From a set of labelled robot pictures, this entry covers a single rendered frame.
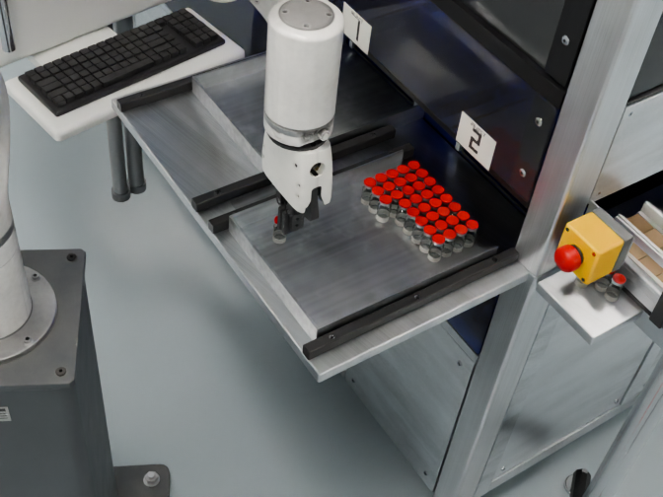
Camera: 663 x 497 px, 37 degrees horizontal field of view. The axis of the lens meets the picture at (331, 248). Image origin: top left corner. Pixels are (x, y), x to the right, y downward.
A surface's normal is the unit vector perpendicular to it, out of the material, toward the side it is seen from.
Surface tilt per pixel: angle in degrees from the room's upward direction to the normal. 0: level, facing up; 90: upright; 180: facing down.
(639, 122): 90
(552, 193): 90
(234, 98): 0
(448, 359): 90
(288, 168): 91
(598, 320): 0
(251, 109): 0
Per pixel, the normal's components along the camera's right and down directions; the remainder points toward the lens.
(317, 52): 0.35, 0.71
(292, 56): -0.35, 0.67
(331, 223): 0.08, -0.68
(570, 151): -0.83, 0.36
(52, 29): 0.67, 0.58
